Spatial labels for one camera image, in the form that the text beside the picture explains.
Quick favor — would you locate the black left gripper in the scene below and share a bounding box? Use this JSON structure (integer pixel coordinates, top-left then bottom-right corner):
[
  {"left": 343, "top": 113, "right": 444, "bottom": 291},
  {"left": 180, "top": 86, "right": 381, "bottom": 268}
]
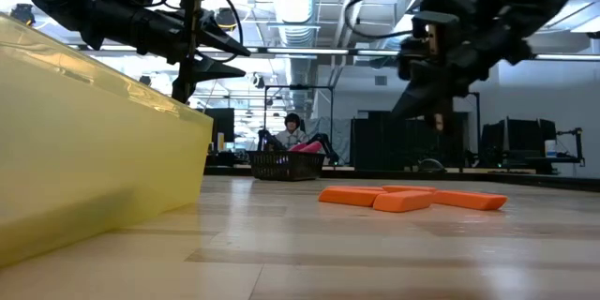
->
[{"left": 133, "top": 0, "right": 252, "bottom": 104}]

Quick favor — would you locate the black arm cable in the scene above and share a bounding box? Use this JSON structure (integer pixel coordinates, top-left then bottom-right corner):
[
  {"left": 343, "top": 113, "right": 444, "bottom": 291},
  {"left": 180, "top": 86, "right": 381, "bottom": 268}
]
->
[
  {"left": 166, "top": 0, "right": 244, "bottom": 64},
  {"left": 343, "top": 0, "right": 428, "bottom": 41}
]

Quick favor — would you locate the person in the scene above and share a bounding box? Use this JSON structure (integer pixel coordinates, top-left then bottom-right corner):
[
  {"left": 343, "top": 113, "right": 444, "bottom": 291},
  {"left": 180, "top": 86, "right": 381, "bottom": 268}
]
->
[{"left": 273, "top": 112, "right": 311, "bottom": 152}]

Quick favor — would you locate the silver ventilation duct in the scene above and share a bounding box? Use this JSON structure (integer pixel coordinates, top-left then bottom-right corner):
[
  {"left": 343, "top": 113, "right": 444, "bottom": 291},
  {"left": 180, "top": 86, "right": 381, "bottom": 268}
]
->
[{"left": 267, "top": 0, "right": 325, "bottom": 118}]

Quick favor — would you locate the orange eraser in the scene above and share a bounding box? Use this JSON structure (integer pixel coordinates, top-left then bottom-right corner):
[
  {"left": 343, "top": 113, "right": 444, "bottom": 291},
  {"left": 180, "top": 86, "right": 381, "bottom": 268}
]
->
[
  {"left": 318, "top": 185, "right": 389, "bottom": 208},
  {"left": 372, "top": 190, "right": 435, "bottom": 214},
  {"left": 431, "top": 188, "right": 509, "bottom": 212}
]

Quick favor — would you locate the black equipment stand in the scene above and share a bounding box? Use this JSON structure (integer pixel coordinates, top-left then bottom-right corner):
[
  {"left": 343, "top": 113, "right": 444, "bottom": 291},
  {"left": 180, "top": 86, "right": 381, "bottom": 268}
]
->
[{"left": 556, "top": 127, "right": 587, "bottom": 168}]

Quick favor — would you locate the black metal table frame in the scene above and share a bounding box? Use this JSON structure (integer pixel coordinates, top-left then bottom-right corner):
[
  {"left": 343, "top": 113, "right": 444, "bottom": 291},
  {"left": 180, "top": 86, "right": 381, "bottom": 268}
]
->
[{"left": 203, "top": 166, "right": 600, "bottom": 193}]

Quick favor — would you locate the black monitor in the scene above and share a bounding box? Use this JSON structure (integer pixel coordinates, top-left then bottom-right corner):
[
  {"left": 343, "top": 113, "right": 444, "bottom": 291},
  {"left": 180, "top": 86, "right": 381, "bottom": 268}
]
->
[
  {"left": 204, "top": 107, "right": 236, "bottom": 152},
  {"left": 480, "top": 117, "right": 560, "bottom": 166}
]

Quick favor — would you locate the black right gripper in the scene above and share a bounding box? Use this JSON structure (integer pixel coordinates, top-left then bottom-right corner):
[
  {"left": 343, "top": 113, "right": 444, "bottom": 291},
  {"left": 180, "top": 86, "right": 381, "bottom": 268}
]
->
[{"left": 390, "top": 0, "right": 532, "bottom": 133}]

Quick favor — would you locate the black partition wall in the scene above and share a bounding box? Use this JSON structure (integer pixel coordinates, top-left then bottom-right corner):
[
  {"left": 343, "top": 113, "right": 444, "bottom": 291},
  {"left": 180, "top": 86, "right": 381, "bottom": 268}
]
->
[{"left": 350, "top": 110, "right": 471, "bottom": 171}]

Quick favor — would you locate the yellow translucent plastic bin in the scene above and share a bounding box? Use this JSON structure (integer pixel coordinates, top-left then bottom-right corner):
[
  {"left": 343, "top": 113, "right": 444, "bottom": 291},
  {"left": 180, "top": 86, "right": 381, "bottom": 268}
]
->
[{"left": 0, "top": 12, "right": 215, "bottom": 268}]

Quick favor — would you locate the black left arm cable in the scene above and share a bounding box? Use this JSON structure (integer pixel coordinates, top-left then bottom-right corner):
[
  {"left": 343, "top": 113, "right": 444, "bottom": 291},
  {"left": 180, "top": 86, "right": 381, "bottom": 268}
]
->
[{"left": 166, "top": 0, "right": 244, "bottom": 64}]

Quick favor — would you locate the black frame handle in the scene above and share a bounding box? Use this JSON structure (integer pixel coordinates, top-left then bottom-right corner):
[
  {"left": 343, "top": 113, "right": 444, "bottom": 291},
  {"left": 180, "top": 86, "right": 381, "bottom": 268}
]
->
[{"left": 415, "top": 157, "right": 447, "bottom": 173}]

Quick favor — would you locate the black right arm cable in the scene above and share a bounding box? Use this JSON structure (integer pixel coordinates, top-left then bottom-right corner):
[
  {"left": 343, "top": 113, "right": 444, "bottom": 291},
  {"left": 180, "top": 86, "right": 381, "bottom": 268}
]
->
[{"left": 343, "top": 0, "right": 428, "bottom": 41}]

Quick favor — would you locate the black mesh basket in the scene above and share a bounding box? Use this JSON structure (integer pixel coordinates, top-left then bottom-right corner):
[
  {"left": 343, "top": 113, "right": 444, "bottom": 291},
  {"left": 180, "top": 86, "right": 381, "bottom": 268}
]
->
[{"left": 247, "top": 149, "right": 327, "bottom": 183}]

